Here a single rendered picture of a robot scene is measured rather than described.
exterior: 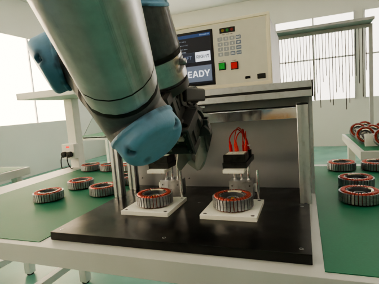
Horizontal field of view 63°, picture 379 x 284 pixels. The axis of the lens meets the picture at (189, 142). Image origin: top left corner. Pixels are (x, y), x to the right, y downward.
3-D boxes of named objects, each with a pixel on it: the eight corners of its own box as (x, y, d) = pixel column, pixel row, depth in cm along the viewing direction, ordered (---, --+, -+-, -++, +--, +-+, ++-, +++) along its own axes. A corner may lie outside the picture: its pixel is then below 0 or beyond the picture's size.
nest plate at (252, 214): (256, 222, 77) (256, 217, 77) (199, 219, 82) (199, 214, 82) (264, 203, 91) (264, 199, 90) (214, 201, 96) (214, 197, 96)
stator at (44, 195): (54, 194, 129) (53, 185, 129) (70, 196, 122) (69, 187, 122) (27, 202, 120) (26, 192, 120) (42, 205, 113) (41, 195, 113)
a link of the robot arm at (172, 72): (143, 48, 51) (190, 41, 48) (152, 73, 54) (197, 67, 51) (125, 70, 45) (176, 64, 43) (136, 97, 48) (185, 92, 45)
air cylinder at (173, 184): (181, 196, 104) (180, 180, 104) (161, 195, 107) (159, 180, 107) (186, 191, 109) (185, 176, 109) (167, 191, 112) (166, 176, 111)
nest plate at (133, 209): (167, 217, 85) (167, 213, 85) (120, 214, 90) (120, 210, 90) (186, 200, 99) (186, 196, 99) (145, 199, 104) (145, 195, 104)
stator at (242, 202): (250, 214, 79) (249, 200, 78) (208, 212, 83) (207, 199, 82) (256, 200, 89) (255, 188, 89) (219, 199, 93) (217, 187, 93)
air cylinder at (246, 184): (253, 198, 96) (252, 181, 95) (229, 197, 99) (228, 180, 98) (255, 193, 101) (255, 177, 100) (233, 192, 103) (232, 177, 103)
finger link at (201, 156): (193, 186, 60) (180, 150, 54) (199, 164, 64) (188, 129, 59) (208, 186, 59) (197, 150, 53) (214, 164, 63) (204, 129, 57)
